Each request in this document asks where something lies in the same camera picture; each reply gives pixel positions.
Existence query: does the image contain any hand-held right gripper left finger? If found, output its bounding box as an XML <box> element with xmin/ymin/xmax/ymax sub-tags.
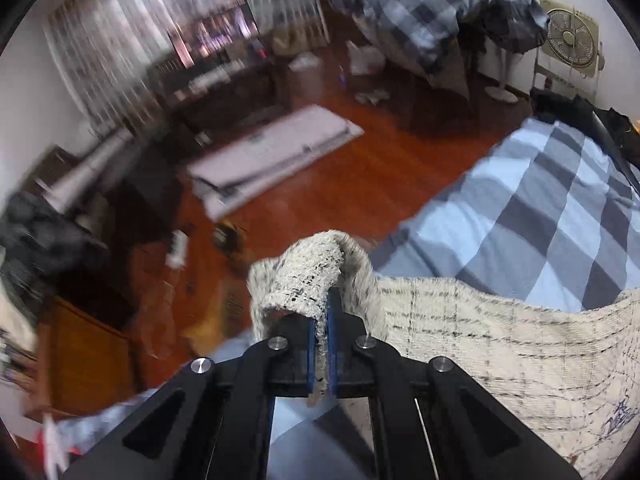
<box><xmin>62</xmin><ymin>310</ymin><xmax>328</xmax><ymax>480</ymax></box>

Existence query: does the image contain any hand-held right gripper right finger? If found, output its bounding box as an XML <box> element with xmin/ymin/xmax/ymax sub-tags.
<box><xmin>325</xmin><ymin>285</ymin><xmax>583</xmax><ymax>480</ymax></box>

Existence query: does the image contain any cream knit checked garment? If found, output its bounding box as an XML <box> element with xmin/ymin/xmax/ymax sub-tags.
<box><xmin>247</xmin><ymin>230</ymin><xmax>640</xmax><ymax>476</ymax></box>

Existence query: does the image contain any dark grey clothes heap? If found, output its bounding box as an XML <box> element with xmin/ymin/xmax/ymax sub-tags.
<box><xmin>0</xmin><ymin>192</ymin><xmax>108</xmax><ymax>321</ymax></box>

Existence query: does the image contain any black clothes pile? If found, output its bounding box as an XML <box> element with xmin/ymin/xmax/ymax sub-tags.
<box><xmin>530</xmin><ymin>87</ymin><xmax>640</xmax><ymax>186</ymax></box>

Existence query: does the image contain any white power strip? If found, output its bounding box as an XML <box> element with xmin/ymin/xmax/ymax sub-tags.
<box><xmin>166</xmin><ymin>230</ymin><xmax>190</xmax><ymax>268</ymax></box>

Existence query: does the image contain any white folded board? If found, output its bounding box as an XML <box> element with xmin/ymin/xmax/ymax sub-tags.
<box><xmin>187</xmin><ymin>105</ymin><xmax>366</xmax><ymax>221</ymax></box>

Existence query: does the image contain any brown wooden cabinet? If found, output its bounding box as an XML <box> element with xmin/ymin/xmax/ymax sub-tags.
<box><xmin>25</xmin><ymin>295</ymin><xmax>146</xmax><ymax>421</ymax></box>

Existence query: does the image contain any blue grey checked bed sheet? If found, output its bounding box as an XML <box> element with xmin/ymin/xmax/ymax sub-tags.
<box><xmin>370</xmin><ymin>117</ymin><xmax>640</xmax><ymax>313</ymax></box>

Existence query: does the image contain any small crumpled cloth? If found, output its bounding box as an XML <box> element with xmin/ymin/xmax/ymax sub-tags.
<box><xmin>355</xmin><ymin>89</ymin><xmax>391</xmax><ymax>107</ymax></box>

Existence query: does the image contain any grey waste bin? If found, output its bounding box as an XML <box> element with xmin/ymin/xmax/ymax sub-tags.
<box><xmin>290</xmin><ymin>52</ymin><xmax>326</xmax><ymax>108</ymax></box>

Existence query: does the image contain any dark wooden desk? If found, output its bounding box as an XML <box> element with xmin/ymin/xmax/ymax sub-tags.
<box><xmin>147</xmin><ymin>52</ymin><xmax>296</xmax><ymax>136</ymax></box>

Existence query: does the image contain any grey rolled mat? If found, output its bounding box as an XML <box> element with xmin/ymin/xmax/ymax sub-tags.
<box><xmin>45</xmin><ymin>127</ymin><xmax>136</xmax><ymax>211</ymax></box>

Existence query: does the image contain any white plastic bag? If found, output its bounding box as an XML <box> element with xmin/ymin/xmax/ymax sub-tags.
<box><xmin>347</xmin><ymin>42</ymin><xmax>386</xmax><ymax>77</ymax></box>

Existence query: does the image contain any television screen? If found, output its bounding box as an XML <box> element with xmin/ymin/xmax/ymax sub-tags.
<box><xmin>167</xmin><ymin>2</ymin><xmax>261</xmax><ymax>68</ymax></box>

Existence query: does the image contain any blue grey checked duvet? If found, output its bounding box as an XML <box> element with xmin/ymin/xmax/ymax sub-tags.
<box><xmin>324</xmin><ymin>0</ymin><xmax>551</xmax><ymax>78</ymax></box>

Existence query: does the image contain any pale window curtain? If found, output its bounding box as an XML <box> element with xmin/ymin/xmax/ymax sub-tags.
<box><xmin>42</xmin><ymin>0</ymin><xmax>331</xmax><ymax>126</ymax></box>

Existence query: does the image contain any white pedestal stand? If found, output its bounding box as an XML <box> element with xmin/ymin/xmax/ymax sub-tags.
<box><xmin>485</xmin><ymin>50</ymin><xmax>521</xmax><ymax>106</ymax></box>

